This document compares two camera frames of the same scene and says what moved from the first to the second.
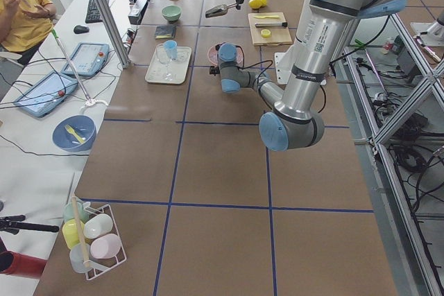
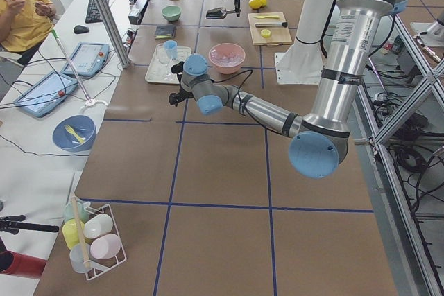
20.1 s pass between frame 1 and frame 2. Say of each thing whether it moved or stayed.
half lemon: stayed
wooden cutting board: stayed
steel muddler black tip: stayed
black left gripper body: moved
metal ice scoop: moved
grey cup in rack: stayed
